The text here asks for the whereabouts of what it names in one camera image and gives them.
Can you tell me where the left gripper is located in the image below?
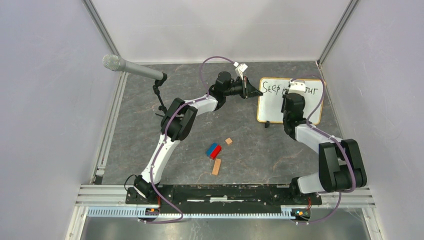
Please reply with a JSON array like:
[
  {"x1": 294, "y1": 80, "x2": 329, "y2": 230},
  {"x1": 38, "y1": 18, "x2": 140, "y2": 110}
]
[{"x1": 224, "y1": 77, "x2": 263, "y2": 100}]

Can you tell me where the white whiteboard wooden frame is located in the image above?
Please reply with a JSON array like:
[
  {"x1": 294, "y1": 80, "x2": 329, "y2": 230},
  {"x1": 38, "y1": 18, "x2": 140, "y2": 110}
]
[{"x1": 256, "y1": 77, "x2": 325, "y2": 125}]

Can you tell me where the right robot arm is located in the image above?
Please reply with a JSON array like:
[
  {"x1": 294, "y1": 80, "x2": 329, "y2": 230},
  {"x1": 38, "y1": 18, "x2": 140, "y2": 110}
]
[{"x1": 281, "y1": 93, "x2": 368, "y2": 204}]

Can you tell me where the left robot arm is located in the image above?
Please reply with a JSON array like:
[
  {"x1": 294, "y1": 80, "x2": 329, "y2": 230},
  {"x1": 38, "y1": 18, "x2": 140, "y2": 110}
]
[{"x1": 133, "y1": 71, "x2": 263, "y2": 204}]

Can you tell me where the small wooden cube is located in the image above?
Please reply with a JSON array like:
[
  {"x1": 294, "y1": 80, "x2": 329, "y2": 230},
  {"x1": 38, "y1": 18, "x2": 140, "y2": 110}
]
[{"x1": 225, "y1": 138, "x2": 233, "y2": 145}]

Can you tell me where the blue and red block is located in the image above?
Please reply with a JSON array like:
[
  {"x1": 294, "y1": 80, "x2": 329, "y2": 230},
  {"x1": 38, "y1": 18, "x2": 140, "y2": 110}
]
[{"x1": 206, "y1": 142, "x2": 222, "y2": 160}]

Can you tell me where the long wooden block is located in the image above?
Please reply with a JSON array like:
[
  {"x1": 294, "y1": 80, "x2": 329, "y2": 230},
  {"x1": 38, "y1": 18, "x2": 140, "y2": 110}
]
[{"x1": 211, "y1": 158, "x2": 222, "y2": 176}]

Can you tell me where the black microphone tripod stand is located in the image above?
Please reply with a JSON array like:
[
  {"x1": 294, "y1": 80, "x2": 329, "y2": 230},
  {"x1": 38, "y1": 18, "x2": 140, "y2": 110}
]
[{"x1": 152, "y1": 80, "x2": 168, "y2": 114}]

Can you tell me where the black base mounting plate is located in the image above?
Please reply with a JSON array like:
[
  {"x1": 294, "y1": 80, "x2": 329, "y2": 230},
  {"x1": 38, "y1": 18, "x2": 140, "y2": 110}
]
[{"x1": 125, "y1": 184, "x2": 323, "y2": 215}]

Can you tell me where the silver microphone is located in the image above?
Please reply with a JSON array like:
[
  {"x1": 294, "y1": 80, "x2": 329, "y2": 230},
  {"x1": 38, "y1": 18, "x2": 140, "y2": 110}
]
[{"x1": 102, "y1": 54, "x2": 168, "y2": 81}]

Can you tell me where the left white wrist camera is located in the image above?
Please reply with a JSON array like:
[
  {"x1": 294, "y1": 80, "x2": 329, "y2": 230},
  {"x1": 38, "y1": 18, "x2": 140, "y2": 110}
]
[{"x1": 233, "y1": 61, "x2": 248, "y2": 79}]

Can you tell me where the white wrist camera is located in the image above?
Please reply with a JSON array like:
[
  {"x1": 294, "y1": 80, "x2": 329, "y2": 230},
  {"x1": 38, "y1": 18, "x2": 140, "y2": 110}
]
[
  {"x1": 233, "y1": 61, "x2": 248, "y2": 79},
  {"x1": 287, "y1": 79, "x2": 306, "y2": 95}
]

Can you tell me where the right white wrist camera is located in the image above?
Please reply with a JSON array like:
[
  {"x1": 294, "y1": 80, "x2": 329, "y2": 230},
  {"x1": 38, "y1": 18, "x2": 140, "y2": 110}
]
[{"x1": 287, "y1": 79, "x2": 306, "y2": 95}]

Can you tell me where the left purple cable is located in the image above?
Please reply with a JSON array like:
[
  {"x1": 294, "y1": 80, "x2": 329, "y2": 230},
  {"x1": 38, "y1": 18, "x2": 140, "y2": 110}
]
[{"x1": 138, "y1": 55, "x2": 237, "y2": 225}]

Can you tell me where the purple cable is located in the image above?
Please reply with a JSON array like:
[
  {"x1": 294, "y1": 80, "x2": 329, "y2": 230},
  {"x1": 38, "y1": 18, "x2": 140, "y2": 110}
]
[
  {"x1": 138, "y1": 55, "x2": 237, "y2": 225},
  {"x1": 290, "y1": 76, "x2": 359, "y2": 225}
]

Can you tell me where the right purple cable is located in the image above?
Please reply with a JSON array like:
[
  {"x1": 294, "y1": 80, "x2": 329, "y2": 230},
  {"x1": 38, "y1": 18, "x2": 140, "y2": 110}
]
[{"x1": 290, "y1": 76, "x2": 359, "y2": 225}]

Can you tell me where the aluminium rail frame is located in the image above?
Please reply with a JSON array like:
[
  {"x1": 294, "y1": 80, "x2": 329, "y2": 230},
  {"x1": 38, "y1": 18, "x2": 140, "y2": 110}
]
[{"x1": 65, "y1": 184, "x2": 384, "y2": 240}]

